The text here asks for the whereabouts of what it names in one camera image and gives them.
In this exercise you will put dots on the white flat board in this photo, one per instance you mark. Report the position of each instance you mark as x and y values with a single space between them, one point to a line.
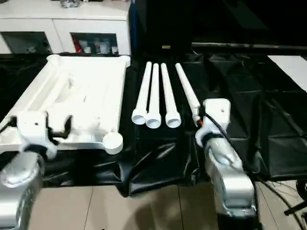
295 69

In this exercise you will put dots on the black mat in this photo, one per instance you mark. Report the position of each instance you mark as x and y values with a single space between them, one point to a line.
259 124

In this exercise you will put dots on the red bottle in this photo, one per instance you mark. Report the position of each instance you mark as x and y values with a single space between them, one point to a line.
77 46

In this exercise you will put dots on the dark metal rail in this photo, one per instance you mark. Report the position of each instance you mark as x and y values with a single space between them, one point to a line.
249 46

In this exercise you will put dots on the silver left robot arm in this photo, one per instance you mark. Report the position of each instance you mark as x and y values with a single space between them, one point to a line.
19 191

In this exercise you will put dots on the white plastic table leg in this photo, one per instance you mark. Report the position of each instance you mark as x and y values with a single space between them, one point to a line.
154 96
187 88
168 96
144 91

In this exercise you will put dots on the black box with tan label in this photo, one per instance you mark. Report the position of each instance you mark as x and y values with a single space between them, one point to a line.
163 24

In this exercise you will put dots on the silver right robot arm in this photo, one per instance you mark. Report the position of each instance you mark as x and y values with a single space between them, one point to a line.
230 187

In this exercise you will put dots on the white cabinet with glass doors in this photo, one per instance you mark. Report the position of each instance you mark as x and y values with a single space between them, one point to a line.
62 24

